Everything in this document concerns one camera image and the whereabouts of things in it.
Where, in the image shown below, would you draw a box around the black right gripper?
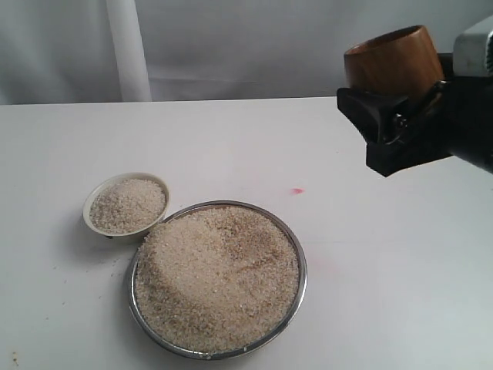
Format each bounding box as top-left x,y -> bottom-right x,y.
337,53 -> 492,177

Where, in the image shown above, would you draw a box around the brown wooden cup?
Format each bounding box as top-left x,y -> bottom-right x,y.
344,25 -> 444,100

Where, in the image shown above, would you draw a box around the rice in steel tray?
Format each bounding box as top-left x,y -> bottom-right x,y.
136,207 -> 299,352

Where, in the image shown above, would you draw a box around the small cream bowl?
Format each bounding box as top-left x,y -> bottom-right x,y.
82,173 -> 169,244

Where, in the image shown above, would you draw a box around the white uncooked rice grains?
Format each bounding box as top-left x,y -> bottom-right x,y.
89,179 -> 166,234

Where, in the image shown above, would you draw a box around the steel round tray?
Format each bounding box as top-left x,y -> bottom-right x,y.
126,200 -> 307,362

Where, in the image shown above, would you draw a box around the white backdrop cloth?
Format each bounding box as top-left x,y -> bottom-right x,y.
1,1 -> 492,104

